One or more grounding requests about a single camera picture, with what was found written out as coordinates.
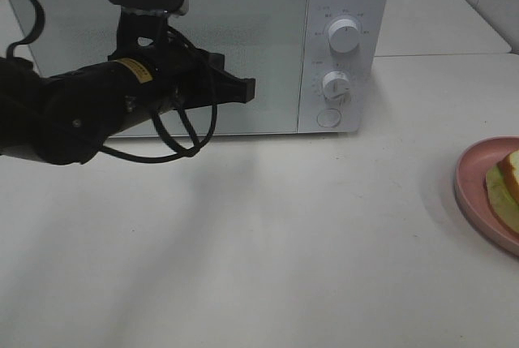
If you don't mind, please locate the white microwave knob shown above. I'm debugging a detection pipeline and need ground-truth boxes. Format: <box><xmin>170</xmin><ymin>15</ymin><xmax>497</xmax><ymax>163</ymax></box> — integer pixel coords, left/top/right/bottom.
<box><xmin>328</xmin><ymin>17</ymin><xmax>360</xmax><ymax>54</ymax></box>
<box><xmin>322</xmin><ymin>71</ymin><xmax>352</xmax><ymax>101</ymax></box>

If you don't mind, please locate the sandwich with lettuce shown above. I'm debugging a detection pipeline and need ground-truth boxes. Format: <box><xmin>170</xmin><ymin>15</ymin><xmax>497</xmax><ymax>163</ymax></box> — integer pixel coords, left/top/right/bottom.
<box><xmin>485</xmin><ymin>150</ymin><xmax>518</xmax><ymax>234</ymax></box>

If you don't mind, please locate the white microwave oven body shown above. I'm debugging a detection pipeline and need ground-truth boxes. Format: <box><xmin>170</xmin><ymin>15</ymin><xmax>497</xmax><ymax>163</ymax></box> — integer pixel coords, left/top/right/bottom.
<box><xmin>30</xmin><ymin>0</ymin><xmax>386</xmax><ymax>135</ymax></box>

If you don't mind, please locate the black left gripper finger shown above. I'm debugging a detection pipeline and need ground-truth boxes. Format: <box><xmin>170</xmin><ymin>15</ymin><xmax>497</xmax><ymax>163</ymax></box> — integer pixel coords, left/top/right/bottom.
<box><xmin>218</xmin><ymin>71</ymin><xmax>255</xmax><ymax>104</ymax></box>

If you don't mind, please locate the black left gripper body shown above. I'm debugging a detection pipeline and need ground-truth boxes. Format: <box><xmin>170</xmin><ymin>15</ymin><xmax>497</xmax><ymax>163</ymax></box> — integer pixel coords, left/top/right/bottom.
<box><xmin>107</xmin><ymin>9</ymin><xmax>227</xmax><ymax>117</ymax></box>

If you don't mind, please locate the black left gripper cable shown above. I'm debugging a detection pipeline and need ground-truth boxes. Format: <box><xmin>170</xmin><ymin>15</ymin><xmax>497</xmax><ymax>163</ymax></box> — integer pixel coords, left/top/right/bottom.
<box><xmin>0</xmin><ymin>0</ymin><xmax>218</xmax><ymax>165</ymax></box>

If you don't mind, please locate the white microwave door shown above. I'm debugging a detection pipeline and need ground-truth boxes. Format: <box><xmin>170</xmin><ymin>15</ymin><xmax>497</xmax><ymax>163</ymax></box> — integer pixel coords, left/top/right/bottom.
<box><xmin>31</xmin><ymin>0</ymin><xmax>307</xmax><ymax>135</ymax></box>

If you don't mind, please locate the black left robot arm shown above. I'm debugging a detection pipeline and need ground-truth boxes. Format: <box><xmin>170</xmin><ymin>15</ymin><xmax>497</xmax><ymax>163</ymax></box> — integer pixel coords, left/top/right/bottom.
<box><xmin>1</xmin><ymin>11</ymin><xmax>255</xmax><ymax>165</ymax></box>

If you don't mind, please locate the round white door button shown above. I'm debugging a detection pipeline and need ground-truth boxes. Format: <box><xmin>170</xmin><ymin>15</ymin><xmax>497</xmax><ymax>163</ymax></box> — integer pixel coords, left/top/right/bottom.
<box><xmin>316</xmin><ymin>109</ymin><xmax>341</xmax><ymax>128</ymax></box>

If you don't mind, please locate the pink round plate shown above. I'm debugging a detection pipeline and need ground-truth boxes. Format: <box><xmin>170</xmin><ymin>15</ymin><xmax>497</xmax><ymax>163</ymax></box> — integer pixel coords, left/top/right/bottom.
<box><xmin>453</xmin><ymin>136</ymin><xmax>518</xmax><ymax>256</ymax></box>

